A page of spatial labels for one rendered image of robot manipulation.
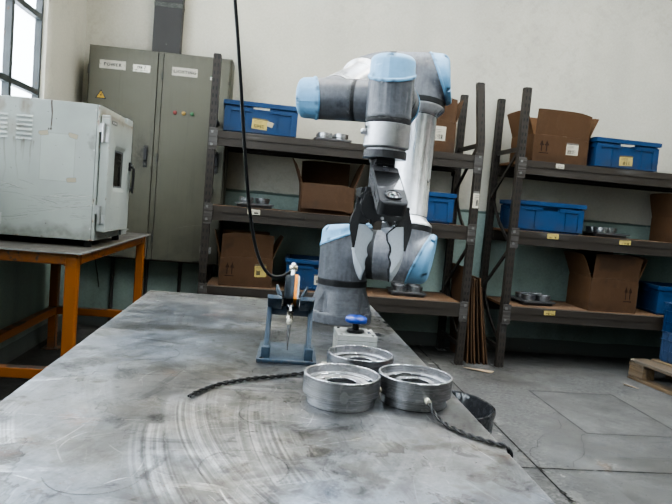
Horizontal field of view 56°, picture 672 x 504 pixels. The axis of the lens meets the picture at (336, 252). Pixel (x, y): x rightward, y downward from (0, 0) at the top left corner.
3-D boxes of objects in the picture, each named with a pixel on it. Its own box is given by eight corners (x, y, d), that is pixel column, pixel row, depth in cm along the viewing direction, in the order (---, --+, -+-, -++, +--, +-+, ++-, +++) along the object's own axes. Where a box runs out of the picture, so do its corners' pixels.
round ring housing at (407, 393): (368, 389, 93) (370, 362, 93) (434, 391, 95) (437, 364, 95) (387, 413, 83) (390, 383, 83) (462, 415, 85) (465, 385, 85)
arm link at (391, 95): (420, 63, 106) (415, 50, 97) (414, 129, 106) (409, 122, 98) (374, 62, 107) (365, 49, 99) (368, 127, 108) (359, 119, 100)
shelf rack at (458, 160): (464, 366, 449) (492, 82, 434) (191, 350, 429) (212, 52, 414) (442, 347, 506) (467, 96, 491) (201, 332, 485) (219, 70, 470)
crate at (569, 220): (560, 232, 498) (563, 205, 496) (583, 235, 460) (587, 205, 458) (496, 227, 492) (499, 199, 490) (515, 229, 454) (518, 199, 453)
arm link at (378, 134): (415, 124, 99) (364, 119, 99) (412, 153, 100) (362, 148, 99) (405, 129, 107) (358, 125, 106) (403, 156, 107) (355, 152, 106)
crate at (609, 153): (627, 175, 501) (630, 147, 499) (658, 173, 463) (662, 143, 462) (566, 169, 492) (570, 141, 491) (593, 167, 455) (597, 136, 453)
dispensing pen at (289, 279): (278, 344, 104) (286, 256, 112) (278, 353, 107) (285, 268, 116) (292, 345, 104) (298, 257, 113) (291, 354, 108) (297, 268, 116)
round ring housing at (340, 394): (308, 414, 80) (311, 383, 80) (296, 389, 90) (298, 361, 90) (387, 415, 82) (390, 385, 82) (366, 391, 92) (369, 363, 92)
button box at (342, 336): (375, 362, 110) (378, 335, 110) (335, 360, 109) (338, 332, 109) (368, 351, 118) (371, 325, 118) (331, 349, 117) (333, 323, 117)
